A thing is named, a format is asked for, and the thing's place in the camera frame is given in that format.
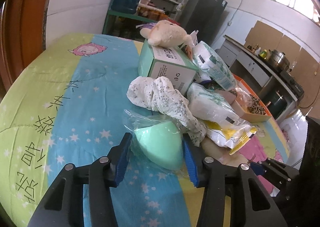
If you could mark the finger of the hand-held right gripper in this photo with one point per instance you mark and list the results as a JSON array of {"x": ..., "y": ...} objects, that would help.
[
  {"x": 280, "y": 165},
  {"x": 256, "y": 169}
]

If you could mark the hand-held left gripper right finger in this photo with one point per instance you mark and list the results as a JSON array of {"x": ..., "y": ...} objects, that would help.
[{"x": 191, "y": 164}]

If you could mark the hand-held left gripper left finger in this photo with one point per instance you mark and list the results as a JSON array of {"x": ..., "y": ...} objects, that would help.
[{"x": 122, "y": 160}]

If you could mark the mint green sponge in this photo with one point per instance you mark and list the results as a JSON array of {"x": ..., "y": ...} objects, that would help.
[{"x": 157, "y": 142}]

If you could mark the yellow white packet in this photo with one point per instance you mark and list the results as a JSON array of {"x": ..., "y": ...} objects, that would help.
[{"x": 225, "y": 134}]

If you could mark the orange cardboard tray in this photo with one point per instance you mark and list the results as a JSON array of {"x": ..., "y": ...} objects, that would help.
[{"x": 252, "y": 117}]

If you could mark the white green tissue pack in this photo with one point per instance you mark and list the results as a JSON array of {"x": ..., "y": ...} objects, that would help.
[
  {"x": 215, "y": 64},
  {"x": 207, "y": 102}
]

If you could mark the white floral cloth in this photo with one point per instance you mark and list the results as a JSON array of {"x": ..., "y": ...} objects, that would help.
[{"x": 160, "y": 94}]

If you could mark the cream plush toy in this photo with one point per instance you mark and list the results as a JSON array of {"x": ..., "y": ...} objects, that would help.
[{"x": 167, "y": 33}]

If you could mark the leopard print cloth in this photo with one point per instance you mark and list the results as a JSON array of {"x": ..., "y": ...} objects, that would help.
[{"x": 257, "y": 107}]

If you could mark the clear plastic bag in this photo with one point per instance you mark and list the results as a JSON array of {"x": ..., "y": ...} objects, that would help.
[{"x": 242, "y": 97}]

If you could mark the black gas stove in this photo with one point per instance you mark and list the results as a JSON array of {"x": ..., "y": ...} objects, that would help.
[{"x": 292, "y": 82}]

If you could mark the steel pot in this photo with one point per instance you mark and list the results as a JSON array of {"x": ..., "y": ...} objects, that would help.
[{"x": 278, "y": 58}]

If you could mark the teal cardboard box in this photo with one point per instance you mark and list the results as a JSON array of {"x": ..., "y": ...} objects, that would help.
[{"x": 150, "y": 59}]

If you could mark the grey kitchen counter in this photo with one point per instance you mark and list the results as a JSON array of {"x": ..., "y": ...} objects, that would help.
[{"x": 240, "y": 59}]

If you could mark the green bottle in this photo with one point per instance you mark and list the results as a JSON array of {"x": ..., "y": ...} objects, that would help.
[{"x": 263, "y": 54}]

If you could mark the white wipes pack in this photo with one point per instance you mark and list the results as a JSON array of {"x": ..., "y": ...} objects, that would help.
[{"x": 192, "y": 38}]

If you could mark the purple packet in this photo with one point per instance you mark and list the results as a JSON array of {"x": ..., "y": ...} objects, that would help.
[{"x": 147, "y": 26}]

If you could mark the green metal rack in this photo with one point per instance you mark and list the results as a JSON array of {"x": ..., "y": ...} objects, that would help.
[{"x": 125, "y": 15}]

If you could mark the dark grey fridge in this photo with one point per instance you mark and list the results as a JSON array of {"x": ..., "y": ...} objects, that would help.
[{"x": 205, "y": 9}]

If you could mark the cardboard wall sheet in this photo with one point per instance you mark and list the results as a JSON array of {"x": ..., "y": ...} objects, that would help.
[{"x": 270, "y": 31}]

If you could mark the wooden door frame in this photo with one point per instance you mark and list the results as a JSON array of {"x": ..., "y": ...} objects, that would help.
[{"x": 25, "y": 16}]

